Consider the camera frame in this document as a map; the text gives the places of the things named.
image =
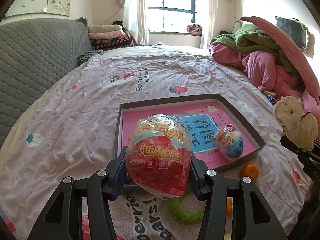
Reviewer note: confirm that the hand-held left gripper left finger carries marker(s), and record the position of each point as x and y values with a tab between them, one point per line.
120	175

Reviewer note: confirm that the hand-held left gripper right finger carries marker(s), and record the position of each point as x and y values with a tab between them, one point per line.
195	180

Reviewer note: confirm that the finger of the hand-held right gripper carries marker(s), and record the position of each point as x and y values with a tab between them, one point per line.
317	147
290	145

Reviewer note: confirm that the cream fabric scrunchie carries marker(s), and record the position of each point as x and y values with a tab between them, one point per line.
295	120

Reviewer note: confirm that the green fuzzy scrunchie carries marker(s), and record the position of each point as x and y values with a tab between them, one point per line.
183	216

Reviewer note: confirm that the red toy egg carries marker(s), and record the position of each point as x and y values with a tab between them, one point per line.
157	165

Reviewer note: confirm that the grey shallow cardboard box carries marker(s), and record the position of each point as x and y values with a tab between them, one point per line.
250	132

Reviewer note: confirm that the large orange mandarin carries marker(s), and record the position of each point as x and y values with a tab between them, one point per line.
229	206

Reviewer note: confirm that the small orange mandarin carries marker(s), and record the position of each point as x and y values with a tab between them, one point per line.
249	171

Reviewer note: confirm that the blue toy egg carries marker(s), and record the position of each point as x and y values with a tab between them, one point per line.
231	142

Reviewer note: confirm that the small blue wrapper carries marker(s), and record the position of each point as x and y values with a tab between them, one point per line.
272	100

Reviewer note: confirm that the pink and blue book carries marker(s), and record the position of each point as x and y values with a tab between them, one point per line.
135	122

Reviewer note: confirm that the yellow snack bag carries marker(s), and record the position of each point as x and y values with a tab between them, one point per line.
268	93

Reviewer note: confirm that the pink quilt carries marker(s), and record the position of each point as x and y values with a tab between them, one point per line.
262	70

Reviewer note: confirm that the strawberry printed bed sheet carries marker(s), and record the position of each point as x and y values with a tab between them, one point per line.
75	105

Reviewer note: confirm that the pink quilted cushion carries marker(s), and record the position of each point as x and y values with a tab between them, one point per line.
295	52

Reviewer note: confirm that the green blanket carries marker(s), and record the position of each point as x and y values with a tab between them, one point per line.
250	40

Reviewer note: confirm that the dark patterned cloth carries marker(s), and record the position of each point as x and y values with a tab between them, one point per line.
90	56

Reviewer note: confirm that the stack of folded blankets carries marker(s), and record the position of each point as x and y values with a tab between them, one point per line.
110	37

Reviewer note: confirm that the grey quilted headboard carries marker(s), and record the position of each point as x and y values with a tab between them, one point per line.
35	62

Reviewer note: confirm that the patterned folded cloth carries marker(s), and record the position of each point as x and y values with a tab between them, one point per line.
194	29

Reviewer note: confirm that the white curtain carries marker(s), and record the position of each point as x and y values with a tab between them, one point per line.
210	12
135	12

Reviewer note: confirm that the dark framed window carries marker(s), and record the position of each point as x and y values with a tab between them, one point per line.
172	5

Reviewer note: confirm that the dark wall screen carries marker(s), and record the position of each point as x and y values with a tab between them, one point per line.
291	32

